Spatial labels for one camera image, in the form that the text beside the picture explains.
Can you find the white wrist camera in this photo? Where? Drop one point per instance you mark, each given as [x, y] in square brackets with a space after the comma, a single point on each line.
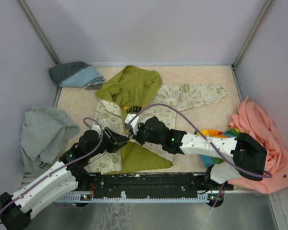
[132, 121]
[96, 127]

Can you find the light grey sweatshirt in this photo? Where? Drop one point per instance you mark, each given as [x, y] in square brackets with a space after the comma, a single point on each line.
[45, 132]

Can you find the cream green printed jacket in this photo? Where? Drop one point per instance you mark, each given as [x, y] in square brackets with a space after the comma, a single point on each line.
[128, 92]

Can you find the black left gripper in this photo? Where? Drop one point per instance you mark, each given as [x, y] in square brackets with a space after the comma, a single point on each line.
[115, 141]

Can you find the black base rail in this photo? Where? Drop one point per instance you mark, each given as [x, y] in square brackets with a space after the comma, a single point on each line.
[148, 185]

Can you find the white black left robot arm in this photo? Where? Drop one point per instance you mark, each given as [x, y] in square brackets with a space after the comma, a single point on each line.
[66, 175]

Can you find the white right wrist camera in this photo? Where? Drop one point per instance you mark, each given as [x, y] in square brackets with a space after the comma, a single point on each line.
[132, 121]

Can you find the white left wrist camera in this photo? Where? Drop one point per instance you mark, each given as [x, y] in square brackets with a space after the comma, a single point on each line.
[96, 127]

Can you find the rainbow striped garment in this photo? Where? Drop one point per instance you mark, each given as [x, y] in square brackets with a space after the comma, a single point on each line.
[232, 132]

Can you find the pink cloth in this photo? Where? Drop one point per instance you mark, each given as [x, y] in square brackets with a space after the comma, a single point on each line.
[253, 120]

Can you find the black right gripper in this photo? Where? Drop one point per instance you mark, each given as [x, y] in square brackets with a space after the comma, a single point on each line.
[139, 127]

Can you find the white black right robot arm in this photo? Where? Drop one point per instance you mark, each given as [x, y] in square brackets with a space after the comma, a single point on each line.
[242, 156]

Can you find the grey corner post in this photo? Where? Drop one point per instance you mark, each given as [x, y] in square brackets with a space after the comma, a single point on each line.
[257, 24]
[39, 31]

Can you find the grey left corner post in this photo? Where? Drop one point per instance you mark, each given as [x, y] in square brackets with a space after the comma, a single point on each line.
[39, 31]

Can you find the grey blue garment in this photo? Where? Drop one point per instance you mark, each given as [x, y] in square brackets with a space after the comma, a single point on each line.
[76, 75]

